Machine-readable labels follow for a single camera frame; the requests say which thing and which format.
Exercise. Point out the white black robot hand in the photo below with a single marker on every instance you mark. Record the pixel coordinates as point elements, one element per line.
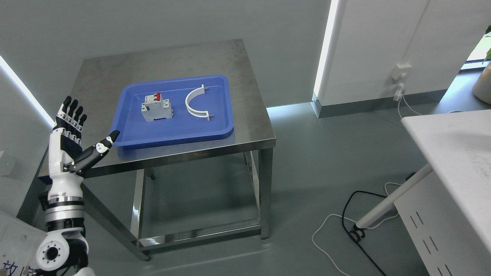
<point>63,150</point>

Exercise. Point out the grey red circuit breaker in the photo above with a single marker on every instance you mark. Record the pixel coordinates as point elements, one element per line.
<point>155,107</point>

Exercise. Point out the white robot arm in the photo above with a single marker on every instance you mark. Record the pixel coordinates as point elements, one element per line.
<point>65,245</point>

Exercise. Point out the stainless steel table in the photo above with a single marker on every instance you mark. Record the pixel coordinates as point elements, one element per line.
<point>99,84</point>

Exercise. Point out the blue plastic tray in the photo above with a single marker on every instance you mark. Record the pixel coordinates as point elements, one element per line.
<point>136,133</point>

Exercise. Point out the white power adapter plug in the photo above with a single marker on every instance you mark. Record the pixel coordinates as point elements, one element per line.
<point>399,92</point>

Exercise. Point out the white desk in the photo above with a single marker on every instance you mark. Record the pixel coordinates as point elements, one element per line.
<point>456,147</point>

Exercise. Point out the white perforated cabinet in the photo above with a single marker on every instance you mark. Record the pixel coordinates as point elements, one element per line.
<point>443,237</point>

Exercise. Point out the beige plant pot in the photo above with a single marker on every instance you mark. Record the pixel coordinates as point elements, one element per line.
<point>482,87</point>

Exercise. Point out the white curved plastic bracket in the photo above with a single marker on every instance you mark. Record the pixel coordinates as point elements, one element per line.
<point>190,106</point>

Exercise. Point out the white wall socket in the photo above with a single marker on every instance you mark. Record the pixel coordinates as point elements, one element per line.
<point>401,71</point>

